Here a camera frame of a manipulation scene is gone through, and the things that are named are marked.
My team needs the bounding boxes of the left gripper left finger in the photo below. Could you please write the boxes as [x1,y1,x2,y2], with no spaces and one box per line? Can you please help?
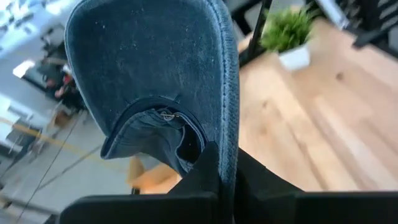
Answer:
[169,142,223,224]

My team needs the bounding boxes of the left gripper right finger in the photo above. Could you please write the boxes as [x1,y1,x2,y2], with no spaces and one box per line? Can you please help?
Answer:
[233,148,301,224]

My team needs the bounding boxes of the blue denim baseball cap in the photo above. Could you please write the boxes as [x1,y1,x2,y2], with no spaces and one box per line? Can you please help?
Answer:
[64,0,240,224]

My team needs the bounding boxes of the green plant in white pot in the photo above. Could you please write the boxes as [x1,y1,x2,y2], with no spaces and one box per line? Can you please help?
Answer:
[260,4,318,72]

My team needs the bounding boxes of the black aluminium frame rail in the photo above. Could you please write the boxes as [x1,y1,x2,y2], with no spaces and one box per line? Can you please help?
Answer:
[229,0,274,68]

